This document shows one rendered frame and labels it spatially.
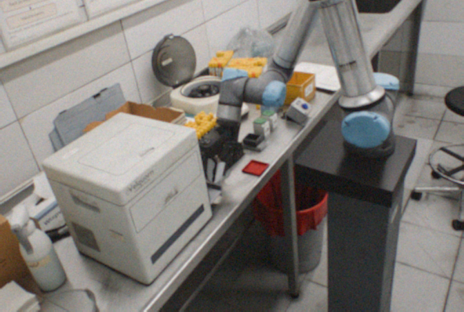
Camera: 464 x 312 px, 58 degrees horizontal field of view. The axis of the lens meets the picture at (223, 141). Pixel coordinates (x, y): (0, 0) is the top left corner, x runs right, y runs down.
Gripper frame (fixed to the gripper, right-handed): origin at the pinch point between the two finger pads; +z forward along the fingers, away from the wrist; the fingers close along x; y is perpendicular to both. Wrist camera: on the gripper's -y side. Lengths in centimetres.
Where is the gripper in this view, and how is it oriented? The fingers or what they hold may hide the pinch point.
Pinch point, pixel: (213, 185)
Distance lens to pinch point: 127.5
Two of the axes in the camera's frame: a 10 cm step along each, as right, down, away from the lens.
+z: -1.6, 9.8, 1.0
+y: 5.4, 0.0, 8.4
